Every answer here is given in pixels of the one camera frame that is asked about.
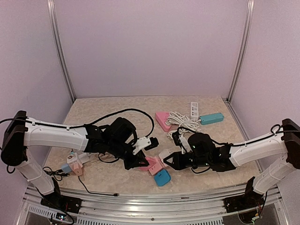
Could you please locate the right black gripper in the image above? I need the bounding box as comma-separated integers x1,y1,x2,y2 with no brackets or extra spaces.
164,150,210,170

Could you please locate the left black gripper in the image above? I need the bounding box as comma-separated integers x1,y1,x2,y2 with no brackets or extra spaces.
107,139,150,171

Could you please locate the small white plug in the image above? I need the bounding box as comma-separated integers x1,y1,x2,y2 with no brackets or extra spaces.
158,149,172,160

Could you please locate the pink socket adapter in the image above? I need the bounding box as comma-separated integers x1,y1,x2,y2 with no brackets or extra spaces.
139,157,165,176

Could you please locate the blue plug adapter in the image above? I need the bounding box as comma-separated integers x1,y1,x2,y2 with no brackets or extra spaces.
154,169,171,187

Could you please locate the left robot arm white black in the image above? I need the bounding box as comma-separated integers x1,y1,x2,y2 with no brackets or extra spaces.
0,111,159,209

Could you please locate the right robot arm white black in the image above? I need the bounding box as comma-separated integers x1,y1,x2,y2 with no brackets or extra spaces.
163,119,300,208

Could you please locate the pink triangular socket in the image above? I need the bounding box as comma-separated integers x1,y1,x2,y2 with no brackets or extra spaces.
155,112,175,132

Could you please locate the pink charger plug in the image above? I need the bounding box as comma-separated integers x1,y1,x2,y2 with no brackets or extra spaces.
70,162,83,176

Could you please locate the white cube socket adapter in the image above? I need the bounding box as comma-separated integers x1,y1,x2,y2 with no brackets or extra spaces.
67,152,78,168

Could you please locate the teal power strip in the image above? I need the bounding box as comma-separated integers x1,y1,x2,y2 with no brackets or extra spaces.
199,112,224,125

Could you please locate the white power strip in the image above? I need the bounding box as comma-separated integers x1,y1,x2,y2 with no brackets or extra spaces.
190,102,199,120

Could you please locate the white usb charger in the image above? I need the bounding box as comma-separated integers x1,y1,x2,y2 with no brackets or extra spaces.
78,153,90,164

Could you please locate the light blue charger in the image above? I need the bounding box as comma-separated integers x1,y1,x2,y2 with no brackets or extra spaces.
61,164,72,174

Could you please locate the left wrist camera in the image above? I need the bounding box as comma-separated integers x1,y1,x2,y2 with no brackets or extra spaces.
133,137,159,155

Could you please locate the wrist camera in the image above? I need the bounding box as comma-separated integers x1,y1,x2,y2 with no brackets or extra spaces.
133,137,159,155
172,131,192,154

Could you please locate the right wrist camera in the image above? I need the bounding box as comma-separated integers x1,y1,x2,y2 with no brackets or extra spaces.
172,131,192,154

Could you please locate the white coiled power cord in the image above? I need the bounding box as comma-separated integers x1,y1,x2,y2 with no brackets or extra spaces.
165,111,202,141

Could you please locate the front aluminium rail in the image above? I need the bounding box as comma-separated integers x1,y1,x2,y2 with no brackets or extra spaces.
15,184,291,225

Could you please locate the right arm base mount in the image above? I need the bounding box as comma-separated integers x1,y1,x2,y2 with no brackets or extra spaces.
224,177,264,213

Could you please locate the black usb cable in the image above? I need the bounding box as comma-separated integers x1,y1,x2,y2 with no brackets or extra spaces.
42,161,120,197

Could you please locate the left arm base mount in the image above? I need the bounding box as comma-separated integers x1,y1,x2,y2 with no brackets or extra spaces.
40,178,82,214

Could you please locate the right aluminium frame post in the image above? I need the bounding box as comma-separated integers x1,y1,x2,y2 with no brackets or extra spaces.
226,0,255,104

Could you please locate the aluminium frame post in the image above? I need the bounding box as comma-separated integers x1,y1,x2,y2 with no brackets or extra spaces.
47,0,76,103
226,0,255,104

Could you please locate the left aluminium frame post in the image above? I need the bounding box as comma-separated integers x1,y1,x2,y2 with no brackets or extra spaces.
47,0,76,103

